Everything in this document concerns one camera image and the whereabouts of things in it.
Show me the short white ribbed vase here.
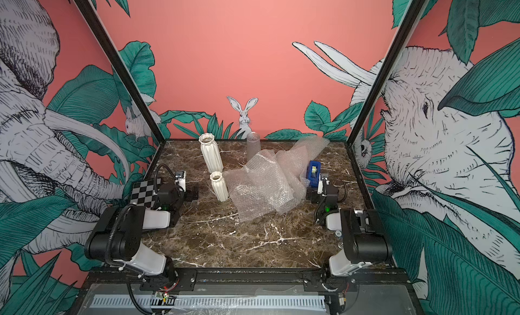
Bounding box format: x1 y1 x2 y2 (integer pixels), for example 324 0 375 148
210 171 229 202

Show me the tall white ribbed vase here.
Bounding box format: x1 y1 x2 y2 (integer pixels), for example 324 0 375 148
199 133 223 173

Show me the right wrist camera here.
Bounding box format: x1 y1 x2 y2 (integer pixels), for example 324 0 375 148
317 174 330 195

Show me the black front mounting rail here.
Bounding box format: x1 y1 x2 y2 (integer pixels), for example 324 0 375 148
81 266 414 293

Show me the clear textured glass vase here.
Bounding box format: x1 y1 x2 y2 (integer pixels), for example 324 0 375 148
246 132 261 162

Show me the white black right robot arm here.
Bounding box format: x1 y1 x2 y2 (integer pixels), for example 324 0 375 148
306 185 393 293

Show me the bubble wrap sheet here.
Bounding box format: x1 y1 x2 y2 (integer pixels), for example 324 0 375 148
223 149 302 222

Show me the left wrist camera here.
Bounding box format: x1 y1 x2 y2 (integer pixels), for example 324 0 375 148
174 170 186 191

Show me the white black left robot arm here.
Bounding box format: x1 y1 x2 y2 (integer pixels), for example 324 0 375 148
84 164 199 293

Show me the white slotted cable duct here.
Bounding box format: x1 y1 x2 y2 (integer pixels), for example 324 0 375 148
89 294 328 311

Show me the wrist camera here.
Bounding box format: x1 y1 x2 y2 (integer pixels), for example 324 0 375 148
317 174 330 195
174 170 186 191

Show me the blue tape dispenser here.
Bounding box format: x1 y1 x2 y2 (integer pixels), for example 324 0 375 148
306 161 321 188

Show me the rear bubble wrap pile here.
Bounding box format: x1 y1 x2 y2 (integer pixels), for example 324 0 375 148
276 136 330 214

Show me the black white checkerboard card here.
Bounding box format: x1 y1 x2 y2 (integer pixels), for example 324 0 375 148
129 180 158 209

